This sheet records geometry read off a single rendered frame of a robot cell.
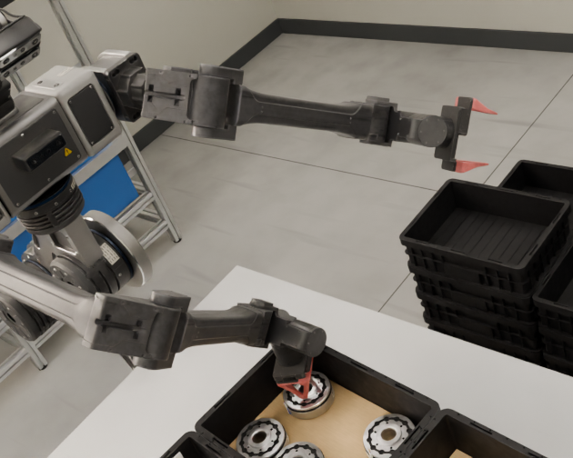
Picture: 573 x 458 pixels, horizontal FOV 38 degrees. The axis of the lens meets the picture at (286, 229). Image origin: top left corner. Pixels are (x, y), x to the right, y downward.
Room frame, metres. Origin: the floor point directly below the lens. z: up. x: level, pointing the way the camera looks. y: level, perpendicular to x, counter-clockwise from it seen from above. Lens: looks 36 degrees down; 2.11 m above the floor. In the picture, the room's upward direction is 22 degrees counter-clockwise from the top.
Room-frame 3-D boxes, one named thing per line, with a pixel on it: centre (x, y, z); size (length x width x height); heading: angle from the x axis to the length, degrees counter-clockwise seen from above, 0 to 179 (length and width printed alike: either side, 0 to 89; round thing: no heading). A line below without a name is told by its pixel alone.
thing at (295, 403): (1.20, 0.09, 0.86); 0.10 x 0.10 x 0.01
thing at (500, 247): (1.81, -0.53, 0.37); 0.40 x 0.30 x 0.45; 37
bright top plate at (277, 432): (1.12, 0.20, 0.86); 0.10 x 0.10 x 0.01
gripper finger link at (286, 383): (1.19, 0.09, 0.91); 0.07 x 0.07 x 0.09; 69
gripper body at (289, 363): (1.20, 0.09, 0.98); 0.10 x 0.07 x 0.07; 159
